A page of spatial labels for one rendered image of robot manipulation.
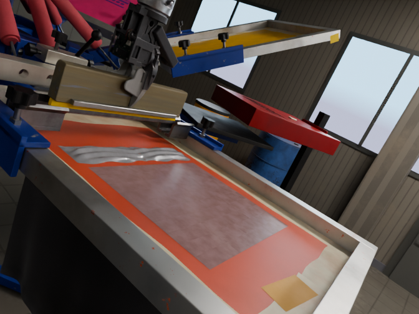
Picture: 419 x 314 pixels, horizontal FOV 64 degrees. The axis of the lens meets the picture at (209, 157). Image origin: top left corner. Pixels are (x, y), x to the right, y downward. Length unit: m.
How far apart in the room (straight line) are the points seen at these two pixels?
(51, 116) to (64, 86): 0.06
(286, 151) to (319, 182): 0.73
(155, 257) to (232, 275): 0.15
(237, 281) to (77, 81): 0.47
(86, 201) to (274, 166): 3.11
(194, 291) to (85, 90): 0.48
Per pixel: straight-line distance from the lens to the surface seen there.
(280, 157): 3.50
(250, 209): 0.78
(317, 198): 4.06
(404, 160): 3.65
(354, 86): 4.01
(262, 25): 2.07
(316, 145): 1.88
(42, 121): 0.70
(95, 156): 0.71
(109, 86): 0.76
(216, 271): 0.51
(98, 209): 0.47
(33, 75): 0.93
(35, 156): 0.56
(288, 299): 0.55
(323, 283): 0.66
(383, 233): 3.94
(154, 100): 0.87
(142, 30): 0.77
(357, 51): 4.11
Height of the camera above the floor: 1.22
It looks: 15 degrees down
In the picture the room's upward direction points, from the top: 24 degrees clockwise
